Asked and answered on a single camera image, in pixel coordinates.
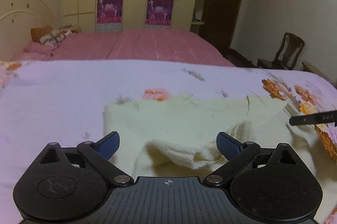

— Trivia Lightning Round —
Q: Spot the lower right magenta poster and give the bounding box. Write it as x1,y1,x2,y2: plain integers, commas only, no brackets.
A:
144,0,174,29

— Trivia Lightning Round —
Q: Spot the orange patterned pillow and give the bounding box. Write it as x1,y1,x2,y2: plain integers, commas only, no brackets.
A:
30,25,80,46

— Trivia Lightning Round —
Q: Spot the dark wooden chair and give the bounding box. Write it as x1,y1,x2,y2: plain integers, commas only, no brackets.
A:
257,33,305,70

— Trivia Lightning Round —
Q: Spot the pink checked bed sheet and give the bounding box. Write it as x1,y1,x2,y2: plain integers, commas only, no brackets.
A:
12,29,233,67

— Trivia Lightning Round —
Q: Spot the lower left magenta poster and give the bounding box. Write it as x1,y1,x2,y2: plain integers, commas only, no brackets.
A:
95,0,123,33

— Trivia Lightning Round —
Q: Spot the magenta poster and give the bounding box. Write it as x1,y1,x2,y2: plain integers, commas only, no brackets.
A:
144,0,174,29
95,0,123,33

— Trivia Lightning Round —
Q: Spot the cream knit small garment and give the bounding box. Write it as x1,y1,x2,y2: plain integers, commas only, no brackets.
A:
103,95,316,177

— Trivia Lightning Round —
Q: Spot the dark wooden door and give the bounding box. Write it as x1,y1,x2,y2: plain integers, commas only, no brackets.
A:
199,0,242,53

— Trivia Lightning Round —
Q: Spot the cream curved headboard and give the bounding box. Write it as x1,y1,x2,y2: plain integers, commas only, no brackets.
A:
0,0,57,61

